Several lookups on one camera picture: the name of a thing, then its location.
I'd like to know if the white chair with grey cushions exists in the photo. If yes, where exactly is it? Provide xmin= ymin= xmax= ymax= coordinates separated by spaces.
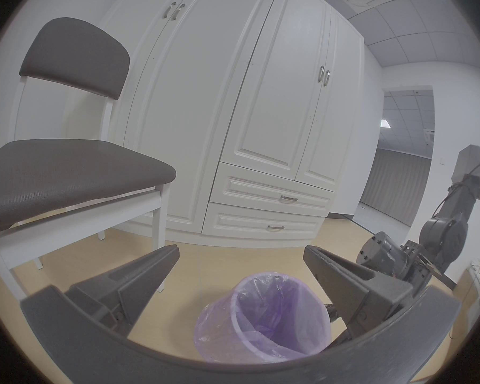
xmin=0 ymin=17 xmax=178 ymax=304

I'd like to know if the white wardrobe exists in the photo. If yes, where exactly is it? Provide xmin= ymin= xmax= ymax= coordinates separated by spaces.
xmin=99 ymin=0 xmax=365 ymax=250

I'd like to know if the grey curtain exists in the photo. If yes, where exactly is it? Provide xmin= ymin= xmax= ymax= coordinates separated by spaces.
xmin=359 ymin=146 xmax=432 ymax=228

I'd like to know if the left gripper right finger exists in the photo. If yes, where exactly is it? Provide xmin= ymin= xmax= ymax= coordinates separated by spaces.
xmin=303 ymin=245 xmax=414 ymax=337

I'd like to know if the purple plastic bag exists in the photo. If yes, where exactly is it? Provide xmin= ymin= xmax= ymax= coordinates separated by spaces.
xmin=194 ymin=271 xmax=331 ymax=364

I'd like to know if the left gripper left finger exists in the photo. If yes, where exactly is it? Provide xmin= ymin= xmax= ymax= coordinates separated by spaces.
xmin=64 ymin=245 xmax=181 ymax=337

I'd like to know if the white trash bin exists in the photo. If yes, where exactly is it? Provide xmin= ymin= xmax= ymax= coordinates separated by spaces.
xmin=229 ymin=274 xmax=331 ymax=360

